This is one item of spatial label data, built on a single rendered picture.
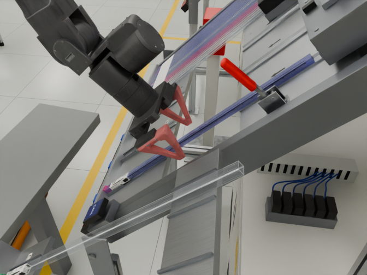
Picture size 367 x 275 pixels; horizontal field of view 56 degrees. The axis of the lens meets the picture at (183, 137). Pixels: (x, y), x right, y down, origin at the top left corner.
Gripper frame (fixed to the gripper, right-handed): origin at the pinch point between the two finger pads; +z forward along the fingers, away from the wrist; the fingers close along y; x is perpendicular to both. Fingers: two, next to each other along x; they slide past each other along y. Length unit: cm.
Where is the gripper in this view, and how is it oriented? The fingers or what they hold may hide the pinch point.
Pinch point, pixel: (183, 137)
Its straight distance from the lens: 62.7
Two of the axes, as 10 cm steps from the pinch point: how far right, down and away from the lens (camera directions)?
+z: 6.9, 6.1, 3.9
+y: 1.4, -6.4, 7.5
